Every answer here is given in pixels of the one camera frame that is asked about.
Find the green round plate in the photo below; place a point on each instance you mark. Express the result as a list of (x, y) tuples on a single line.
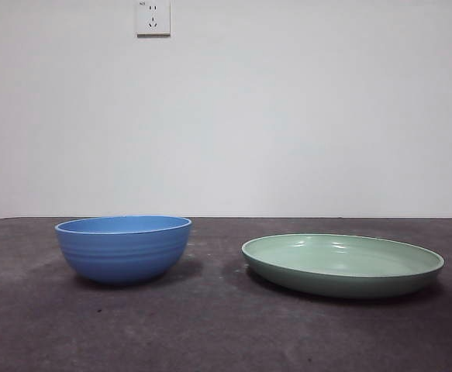
[(338, 281)]

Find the blue ribbed bowl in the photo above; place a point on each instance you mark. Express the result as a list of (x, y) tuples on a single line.
[(123, 255)]

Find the white wall socket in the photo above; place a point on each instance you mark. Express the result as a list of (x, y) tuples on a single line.
[(154, 27)]

